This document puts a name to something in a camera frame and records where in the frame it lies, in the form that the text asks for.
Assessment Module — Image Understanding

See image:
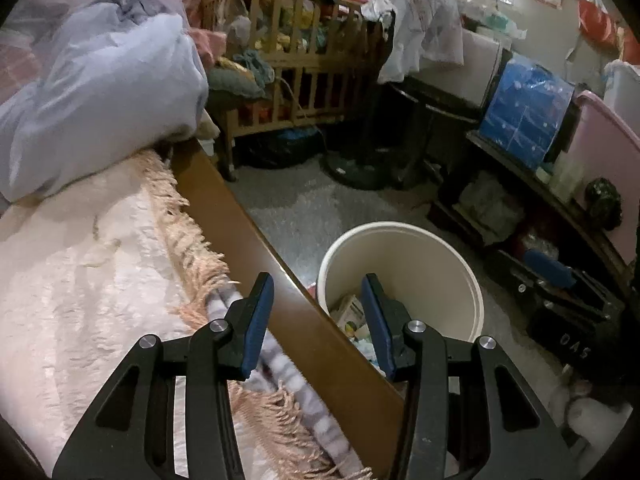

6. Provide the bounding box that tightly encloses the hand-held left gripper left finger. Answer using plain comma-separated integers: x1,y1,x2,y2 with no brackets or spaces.
51,271,275,480

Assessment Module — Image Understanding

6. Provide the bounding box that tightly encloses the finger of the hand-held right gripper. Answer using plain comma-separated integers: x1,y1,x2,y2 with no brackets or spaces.
500,249,608,321

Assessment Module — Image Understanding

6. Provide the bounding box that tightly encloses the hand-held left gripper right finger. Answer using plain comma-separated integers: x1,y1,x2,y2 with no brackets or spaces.
361,273,568,480

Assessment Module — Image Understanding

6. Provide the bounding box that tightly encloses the white plastic bucket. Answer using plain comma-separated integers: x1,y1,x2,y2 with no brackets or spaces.
316,223,486,376

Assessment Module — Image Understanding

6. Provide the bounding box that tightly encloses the grey patterned bed sheet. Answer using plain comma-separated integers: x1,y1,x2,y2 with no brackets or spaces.
205,285,373,480

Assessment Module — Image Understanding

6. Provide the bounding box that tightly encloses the white crumpled cloth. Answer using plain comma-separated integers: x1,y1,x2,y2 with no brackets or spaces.
547,365,631,446

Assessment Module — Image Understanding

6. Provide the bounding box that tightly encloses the dark low cabinet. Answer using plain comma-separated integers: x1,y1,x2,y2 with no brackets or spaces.
430,130,640,311

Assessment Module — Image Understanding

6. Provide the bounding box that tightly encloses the camouflage pouch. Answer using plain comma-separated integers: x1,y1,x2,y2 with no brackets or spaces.
585,177,623,233

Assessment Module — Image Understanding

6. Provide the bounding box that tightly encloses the grey green bag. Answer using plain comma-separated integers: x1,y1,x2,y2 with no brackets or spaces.
457,170,526,246

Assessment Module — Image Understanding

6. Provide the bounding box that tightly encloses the pink plastic tub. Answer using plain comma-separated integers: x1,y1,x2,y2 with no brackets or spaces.
562,90,640,266

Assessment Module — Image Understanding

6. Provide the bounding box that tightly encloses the black stand fan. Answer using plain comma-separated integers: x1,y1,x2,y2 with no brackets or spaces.
320,15,401,192

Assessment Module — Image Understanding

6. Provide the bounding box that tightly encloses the blue plastic pack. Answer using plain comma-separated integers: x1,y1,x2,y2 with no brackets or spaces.
480,55,576,171

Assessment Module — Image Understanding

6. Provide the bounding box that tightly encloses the black bag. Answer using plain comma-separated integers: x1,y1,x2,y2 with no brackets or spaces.
240,127,326,171

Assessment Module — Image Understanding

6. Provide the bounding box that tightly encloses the pink quilted bedspread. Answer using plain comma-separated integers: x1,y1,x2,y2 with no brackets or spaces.
0,150,351,480

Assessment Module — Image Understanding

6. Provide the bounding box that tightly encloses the white storage bin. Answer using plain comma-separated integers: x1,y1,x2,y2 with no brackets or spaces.
602,59,640,136

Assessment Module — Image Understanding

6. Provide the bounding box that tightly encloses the black table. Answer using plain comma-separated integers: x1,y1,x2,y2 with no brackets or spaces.
390,80,481,186

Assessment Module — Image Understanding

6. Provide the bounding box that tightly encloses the white box appliance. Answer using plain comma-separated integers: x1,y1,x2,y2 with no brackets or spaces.
460,27,506,111

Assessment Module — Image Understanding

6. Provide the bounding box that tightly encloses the grey green cloth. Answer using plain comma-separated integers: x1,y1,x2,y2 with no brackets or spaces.
205,67,266,101

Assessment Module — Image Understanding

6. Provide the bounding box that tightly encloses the red hanging decoration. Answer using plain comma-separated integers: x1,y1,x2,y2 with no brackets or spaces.
577,0,640,66

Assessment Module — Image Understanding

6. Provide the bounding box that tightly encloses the wooden crib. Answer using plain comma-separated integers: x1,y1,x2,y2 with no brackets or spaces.
200,0,386,181

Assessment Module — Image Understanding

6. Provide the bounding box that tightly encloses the white plastic bag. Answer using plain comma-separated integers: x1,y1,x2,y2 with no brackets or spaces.
361,0,466,85

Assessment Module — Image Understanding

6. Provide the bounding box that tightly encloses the grey blue duvet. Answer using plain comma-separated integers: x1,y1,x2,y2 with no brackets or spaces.
0,0,210,201

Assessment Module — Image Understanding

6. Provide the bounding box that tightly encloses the wooden bed frame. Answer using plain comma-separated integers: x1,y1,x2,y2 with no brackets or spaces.
172,137,407,480

